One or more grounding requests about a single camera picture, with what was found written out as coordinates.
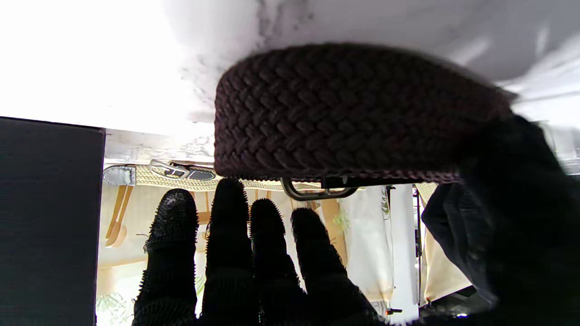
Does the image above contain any dark brown woven belt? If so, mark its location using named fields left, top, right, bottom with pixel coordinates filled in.
left=213, top=43, right=518, bottom=201

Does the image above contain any black belt storage box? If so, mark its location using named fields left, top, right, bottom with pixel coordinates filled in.
left=0, top=116, right=106, bottom=326

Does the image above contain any beige woven belt double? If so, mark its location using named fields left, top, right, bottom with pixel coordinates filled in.
left=102, top=159, right=435, bottom=200

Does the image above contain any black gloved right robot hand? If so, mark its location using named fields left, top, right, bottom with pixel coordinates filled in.
left=131, top=113, right=580, bottom=326

